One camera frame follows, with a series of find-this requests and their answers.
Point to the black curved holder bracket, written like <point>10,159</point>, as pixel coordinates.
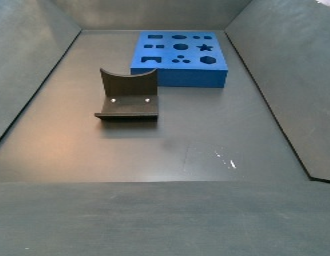
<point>130,89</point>

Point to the blue shape sorter block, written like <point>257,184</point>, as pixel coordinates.
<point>188,58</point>

